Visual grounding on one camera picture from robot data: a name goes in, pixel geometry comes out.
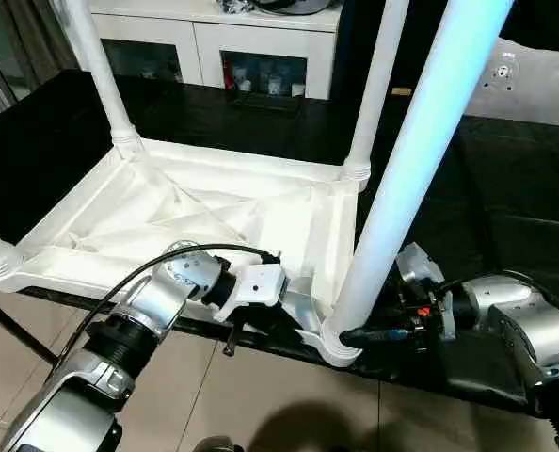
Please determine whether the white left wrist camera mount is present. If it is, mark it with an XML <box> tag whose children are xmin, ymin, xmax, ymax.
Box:
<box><xmin>213</xmin><ymin>263</ymin><xmax>289</xmax><ymax>324</ymax></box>

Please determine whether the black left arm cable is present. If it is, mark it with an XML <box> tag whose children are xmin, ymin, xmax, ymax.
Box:
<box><xmin>43</xmin><ymin>242</ymin><xmax>283</xmax><ymax>382</ymax></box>

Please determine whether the white cabinet with glass doors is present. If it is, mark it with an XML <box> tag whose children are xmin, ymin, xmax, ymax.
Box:
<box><xmin>90</xmin><ymin>0</ymin><xmax>342</xmax><ymax>101</ymax></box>

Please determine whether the grey window curtain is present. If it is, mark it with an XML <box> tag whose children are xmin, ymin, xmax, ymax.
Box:
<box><xmin>0</xmin><ymin>0</ymin><xmax>81</xmax><ymax>123</ymax></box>

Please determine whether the black sofa with gold label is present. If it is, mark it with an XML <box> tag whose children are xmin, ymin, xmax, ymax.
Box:
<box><xmin>335</xmin><ymin>0</ymin><xmax>559</xmax><ymax>119</ymax></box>

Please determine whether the black metal frame bar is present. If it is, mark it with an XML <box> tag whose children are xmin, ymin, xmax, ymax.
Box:
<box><xmin>0</xmin><ymin>282</ymin><xmax>57</xmax><ymax>366</ymax></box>

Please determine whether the white plastic table top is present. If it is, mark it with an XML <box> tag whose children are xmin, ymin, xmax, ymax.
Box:
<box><xmin>0</xmin><ymin>136</ymin><xmax>373</xmax><ymax>368</ymax></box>

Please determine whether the black plastic packet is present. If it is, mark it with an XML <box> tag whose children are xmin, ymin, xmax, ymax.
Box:
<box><xmin>217</xmin><ymin>0</ymin><xmax>257</xmax><ymax>15</ymax></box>

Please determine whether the grey printed pillow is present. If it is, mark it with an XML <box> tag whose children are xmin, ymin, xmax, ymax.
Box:
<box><xmin>465</xmin><ymin>37</ymin><xmax>559</xmax><ymax>126</ymax></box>

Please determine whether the black robot body part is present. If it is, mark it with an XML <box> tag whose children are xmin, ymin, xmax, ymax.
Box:
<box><xmin>197</xmin><ymin>435</ymin><xmax>246</xmax><ymax>452</ymax></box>

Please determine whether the grey bag with black strap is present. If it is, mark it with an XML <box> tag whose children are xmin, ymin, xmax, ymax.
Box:
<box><xmin>253</xmin><ymin>0</ymin><xmax>342</xmax><ymax>15</ymax></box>

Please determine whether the black work mat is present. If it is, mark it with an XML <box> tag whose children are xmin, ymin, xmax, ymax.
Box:
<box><xmin>0</xmin><ymin>68</ymin><xmax>559</xmax><ymax>418</ymax></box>

